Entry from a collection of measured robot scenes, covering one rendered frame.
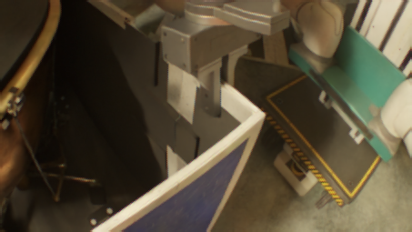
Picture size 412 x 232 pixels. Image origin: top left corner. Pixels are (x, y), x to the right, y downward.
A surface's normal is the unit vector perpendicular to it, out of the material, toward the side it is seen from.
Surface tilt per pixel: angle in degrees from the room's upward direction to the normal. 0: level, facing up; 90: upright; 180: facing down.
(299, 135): 0
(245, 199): 0
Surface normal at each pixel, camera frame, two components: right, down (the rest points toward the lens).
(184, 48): -0.72, 0.50
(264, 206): 0.11, -0.62
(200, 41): 0.70, 0.49
